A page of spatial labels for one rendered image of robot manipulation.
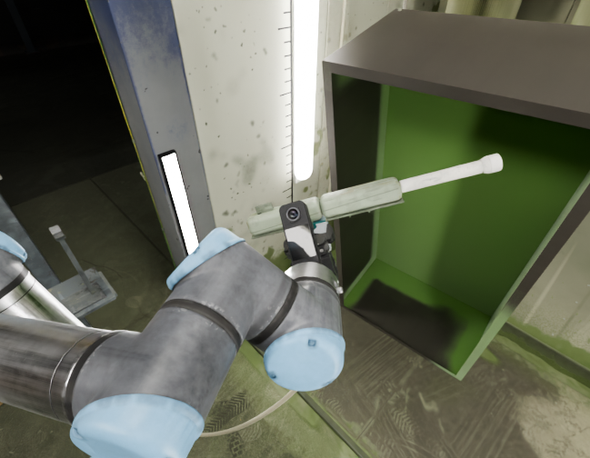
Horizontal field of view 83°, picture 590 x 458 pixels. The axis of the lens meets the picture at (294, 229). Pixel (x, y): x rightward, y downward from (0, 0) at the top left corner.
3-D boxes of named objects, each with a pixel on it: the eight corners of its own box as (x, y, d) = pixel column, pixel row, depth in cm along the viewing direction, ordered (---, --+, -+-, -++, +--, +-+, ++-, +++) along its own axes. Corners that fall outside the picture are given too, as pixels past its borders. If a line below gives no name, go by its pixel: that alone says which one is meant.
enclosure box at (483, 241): (375, 257, 184) (395, 7, 94) (491, 316, 154) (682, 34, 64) (339, 305, 168) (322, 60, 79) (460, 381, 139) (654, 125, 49)
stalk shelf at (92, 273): (95, 268, 144) (94, 265, 143) (116, 298, 132) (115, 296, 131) (11, 310, 128) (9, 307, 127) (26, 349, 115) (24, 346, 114)
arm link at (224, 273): (170, 277, 30) (275, 352, 33) (227, 204, 39) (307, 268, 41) (140, 311, 36) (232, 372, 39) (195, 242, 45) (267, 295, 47)
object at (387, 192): (276, 305, 75) (240, 214, 67) (279, 293, 79) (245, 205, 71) (512, 259, 65) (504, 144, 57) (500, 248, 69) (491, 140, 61)
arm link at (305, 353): (295, 320, 34) (365, 372, 36) (302, 259, 45) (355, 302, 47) (240, 368, 37) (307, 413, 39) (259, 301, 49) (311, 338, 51)
